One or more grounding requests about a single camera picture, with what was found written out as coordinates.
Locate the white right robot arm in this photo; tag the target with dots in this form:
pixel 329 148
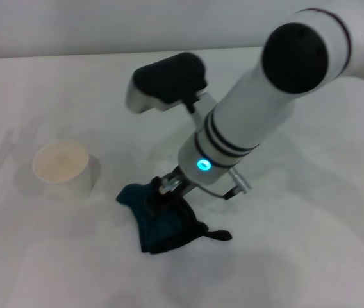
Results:
pixel 265 106

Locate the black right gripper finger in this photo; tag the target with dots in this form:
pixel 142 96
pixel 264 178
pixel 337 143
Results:
pixel 151 200

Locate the white paper cup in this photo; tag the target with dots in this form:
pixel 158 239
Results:
pixel 61 168

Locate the silver metal clamp fitting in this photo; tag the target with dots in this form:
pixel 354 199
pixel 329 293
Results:
pixel 170 184

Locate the blue rag with black trim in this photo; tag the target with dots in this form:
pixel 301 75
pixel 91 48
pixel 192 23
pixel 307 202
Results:
pixel 156 227

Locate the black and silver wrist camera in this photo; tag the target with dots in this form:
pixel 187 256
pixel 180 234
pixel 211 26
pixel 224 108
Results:
pixel 169 78

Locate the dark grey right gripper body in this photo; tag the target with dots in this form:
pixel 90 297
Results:
pixel 186 186

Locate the silver cylindrical connector plug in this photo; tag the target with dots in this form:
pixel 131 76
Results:
pixel 240 180

